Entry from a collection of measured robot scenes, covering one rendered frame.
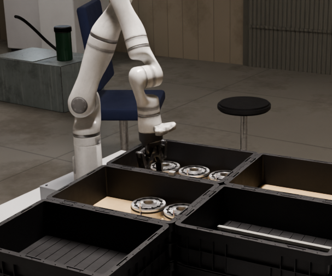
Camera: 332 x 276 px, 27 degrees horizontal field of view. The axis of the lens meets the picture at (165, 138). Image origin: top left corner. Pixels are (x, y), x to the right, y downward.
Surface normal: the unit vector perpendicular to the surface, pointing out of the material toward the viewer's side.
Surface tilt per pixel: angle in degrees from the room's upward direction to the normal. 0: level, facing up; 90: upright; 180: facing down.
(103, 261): 0
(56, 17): 90
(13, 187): 0
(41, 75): 90
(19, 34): 90
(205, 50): 90
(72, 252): 0
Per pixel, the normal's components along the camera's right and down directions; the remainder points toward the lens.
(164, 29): -0.57, 0.26
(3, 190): -0.03, -0.95
